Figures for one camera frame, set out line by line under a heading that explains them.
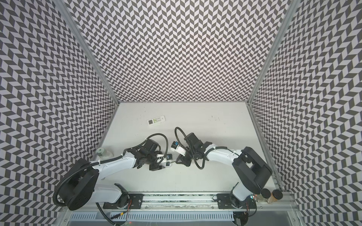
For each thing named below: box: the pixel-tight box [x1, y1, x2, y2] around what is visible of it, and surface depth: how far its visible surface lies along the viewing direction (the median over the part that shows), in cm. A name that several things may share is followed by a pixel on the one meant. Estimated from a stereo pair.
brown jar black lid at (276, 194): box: [267, 189, 284, 204], surface depth 68 cm
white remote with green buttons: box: [147, 115, 166, 126], surface depth 107 cm
